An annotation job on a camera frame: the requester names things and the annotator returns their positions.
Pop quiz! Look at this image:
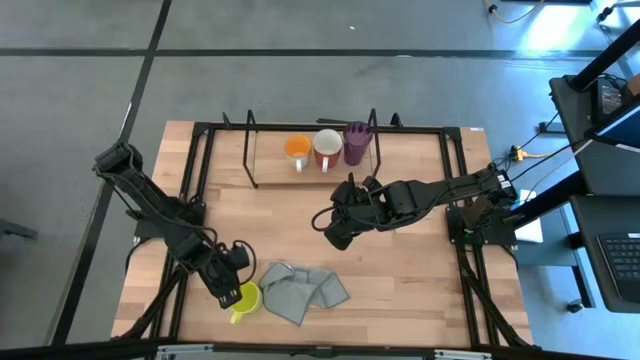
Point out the black keyboard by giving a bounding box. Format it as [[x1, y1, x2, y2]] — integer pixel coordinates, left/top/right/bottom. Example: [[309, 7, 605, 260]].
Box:
[[596, 232, 640, 304]]

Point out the orange power plug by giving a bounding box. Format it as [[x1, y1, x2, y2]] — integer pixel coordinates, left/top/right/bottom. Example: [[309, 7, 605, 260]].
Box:
[[509, 144, 551, 161]]

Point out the black power adapter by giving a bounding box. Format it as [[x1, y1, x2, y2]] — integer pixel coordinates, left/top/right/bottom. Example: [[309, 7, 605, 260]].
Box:
[[594, 77, 626, 119]]

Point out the purple plastic tumbler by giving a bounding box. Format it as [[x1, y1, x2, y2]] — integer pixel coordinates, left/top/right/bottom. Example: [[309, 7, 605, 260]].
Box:
[[342, 121, 374, 167]]

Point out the black table frame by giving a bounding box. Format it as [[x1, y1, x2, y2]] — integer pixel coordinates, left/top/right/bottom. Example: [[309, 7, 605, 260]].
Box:
[[112, 118, 534, 350]]

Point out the yellow extension cable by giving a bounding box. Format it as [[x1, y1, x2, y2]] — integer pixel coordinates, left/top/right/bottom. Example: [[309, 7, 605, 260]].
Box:
[[481, 0, 546, 25]]

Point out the red mug white inside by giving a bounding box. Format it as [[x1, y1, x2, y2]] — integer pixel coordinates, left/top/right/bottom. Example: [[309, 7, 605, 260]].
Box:
[[312, 128, 344, 174]]

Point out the black diagonal post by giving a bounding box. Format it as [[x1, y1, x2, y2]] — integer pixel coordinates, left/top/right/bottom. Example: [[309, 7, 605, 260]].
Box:
[[569, 18, 640, 92]]

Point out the black diagonal beam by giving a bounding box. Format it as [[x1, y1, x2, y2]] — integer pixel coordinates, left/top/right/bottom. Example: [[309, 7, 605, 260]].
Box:
[[502, 172, 589, 226]]

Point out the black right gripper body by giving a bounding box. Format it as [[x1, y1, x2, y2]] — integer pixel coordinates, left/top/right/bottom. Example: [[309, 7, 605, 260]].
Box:
[[329, 172, 409, 235]]

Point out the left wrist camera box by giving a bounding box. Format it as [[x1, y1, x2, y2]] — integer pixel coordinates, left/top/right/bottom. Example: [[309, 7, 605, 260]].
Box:
[[227, 243, 251, 270]]

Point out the black desk with keyboard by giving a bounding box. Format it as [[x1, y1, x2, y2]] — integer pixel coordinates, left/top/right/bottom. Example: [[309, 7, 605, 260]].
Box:
[[569, 193, 640, 315]]

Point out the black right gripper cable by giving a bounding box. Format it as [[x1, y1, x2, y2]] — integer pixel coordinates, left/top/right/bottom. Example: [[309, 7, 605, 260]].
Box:
[[310, 205, 351, 234]]

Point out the black camera rig beam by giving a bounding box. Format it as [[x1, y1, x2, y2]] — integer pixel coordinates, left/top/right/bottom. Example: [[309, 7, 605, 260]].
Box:
[[0, 338, 640, 360]]

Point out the grey knitted cloth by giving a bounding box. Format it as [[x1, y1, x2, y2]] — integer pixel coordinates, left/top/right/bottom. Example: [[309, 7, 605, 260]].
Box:
[[258, 261, 351, 327]]

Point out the black monitor blue screen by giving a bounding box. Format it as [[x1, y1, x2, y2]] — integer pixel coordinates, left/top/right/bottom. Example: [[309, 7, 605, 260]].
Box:
[[583, 94, 640, 151]]

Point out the yellow-green mug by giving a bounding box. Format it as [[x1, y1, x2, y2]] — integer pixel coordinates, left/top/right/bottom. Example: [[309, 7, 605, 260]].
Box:
[[228, 280, 264, 325]]

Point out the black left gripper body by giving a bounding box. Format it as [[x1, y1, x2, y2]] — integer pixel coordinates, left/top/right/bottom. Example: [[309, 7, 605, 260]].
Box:
[[192, 242, 251, 297]]

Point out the wooden shelf black frame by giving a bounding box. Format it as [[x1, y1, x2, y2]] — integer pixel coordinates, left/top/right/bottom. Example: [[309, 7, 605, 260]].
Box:
[[242, 108, 404, 190]]

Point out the orange mug white handle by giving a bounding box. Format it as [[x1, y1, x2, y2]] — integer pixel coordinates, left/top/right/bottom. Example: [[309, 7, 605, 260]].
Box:
[[283, 133, 313, 174]]

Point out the black desk with monitor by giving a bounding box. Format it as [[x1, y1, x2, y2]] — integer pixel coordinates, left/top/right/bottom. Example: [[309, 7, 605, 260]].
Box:
[[548, 73, 640, 197]]

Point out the grey furniture leg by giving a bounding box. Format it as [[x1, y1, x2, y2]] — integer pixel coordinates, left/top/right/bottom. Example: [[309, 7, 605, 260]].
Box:
[[0, 218, 40, 241]]

